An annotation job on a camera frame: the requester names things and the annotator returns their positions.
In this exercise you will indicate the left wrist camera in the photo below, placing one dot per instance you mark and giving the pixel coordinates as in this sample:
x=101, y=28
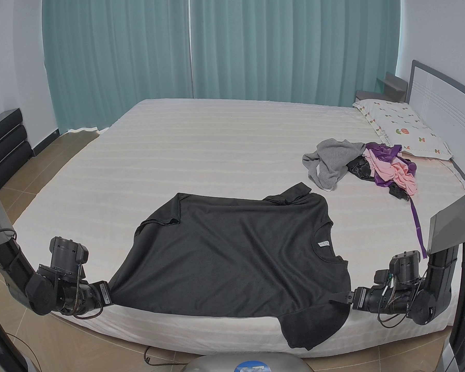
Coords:
x=83, y=254

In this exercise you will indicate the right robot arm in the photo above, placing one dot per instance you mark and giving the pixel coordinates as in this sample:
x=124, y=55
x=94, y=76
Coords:
x=438, y=281

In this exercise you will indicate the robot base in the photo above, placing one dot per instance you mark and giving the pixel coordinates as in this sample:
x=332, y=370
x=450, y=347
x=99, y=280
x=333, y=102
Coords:
x=248, y=362

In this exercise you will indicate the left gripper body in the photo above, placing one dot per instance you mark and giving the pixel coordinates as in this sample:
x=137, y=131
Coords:
x=91, y=298

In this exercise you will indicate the black chest of drawers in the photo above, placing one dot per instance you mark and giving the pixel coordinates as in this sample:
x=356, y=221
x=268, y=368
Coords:
x=4, y=149

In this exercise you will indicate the grey bedside table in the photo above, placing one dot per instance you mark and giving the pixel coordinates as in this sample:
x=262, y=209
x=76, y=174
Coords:
x=387, y=89

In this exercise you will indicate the white printed pillow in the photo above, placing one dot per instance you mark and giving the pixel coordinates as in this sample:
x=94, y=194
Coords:
x=407, y=128

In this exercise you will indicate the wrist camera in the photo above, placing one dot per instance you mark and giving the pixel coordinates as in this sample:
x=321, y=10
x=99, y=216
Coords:
x=83, y=254
x=381, y=277

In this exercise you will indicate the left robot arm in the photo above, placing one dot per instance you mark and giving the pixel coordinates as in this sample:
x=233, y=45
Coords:
x=19, y=277

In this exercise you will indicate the black T-shirt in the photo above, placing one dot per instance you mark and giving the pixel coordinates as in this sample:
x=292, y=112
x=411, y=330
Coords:
x=236, y=254

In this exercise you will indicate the pile of clothes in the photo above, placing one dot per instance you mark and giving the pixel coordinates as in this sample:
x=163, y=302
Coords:
x=391, y=169

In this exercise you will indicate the grey garment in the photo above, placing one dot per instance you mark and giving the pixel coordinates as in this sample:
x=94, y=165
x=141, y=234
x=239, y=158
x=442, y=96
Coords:
x=331, y=161

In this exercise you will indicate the blue-green curtain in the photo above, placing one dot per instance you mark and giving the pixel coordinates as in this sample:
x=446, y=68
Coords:
x=116, y=45
x=294, y=33

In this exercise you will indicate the bed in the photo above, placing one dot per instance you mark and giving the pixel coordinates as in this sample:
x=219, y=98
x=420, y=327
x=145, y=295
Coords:
x=217, y=149

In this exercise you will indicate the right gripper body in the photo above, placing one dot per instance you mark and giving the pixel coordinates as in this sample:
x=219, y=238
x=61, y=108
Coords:
x=370, y=300

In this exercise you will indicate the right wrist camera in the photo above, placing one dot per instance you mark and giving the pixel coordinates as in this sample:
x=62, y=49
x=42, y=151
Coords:
x=381, y=277

